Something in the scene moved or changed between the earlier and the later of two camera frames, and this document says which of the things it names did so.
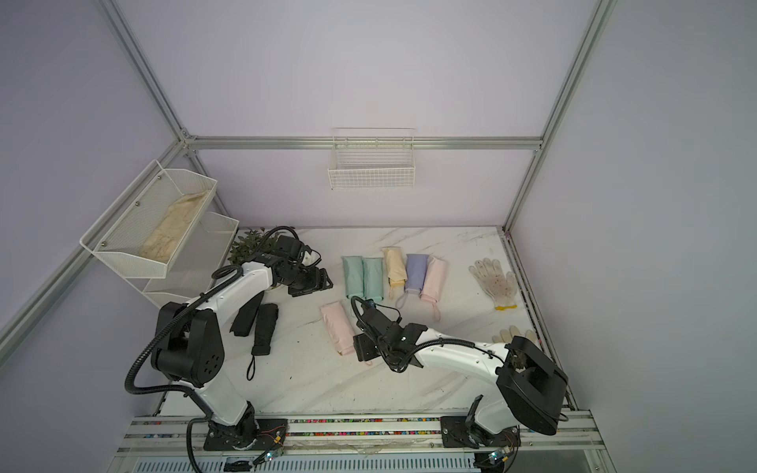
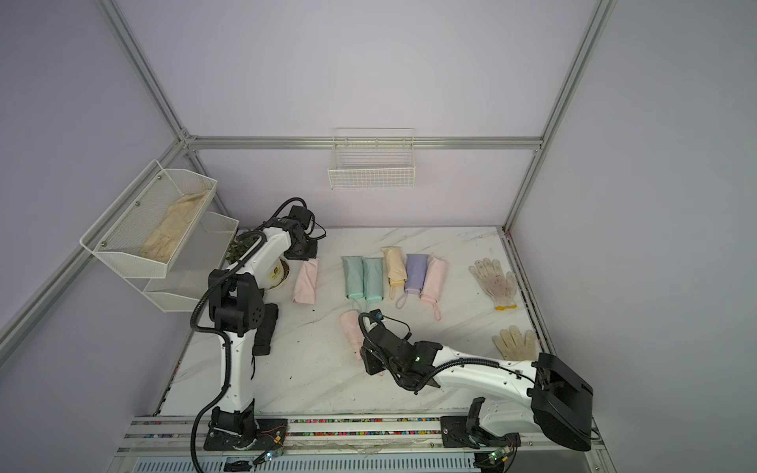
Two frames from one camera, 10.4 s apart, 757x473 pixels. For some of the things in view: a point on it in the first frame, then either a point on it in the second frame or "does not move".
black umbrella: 266,323 does not move
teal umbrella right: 373,271 does not move
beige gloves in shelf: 163,242 does not move
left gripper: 317,282 → 312,253
